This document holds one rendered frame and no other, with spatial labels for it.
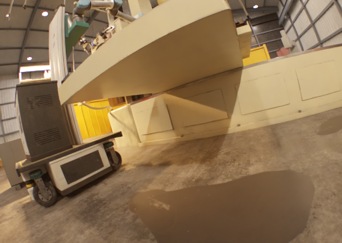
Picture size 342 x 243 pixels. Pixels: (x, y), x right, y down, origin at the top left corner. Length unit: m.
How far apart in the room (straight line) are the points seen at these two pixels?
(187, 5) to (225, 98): 1.22
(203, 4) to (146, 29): 0.18
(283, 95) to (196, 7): 1.29
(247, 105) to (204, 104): 0.44
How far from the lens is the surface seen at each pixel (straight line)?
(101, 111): 4.99
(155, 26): 0.46
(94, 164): 1.20
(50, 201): 1.21
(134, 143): 2.23
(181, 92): 1.67
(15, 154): 2.13
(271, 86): 1.54
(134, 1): 3.36
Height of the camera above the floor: 0.41
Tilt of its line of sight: 3 degrees down
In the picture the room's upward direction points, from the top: 16 degrees counter-clockwise
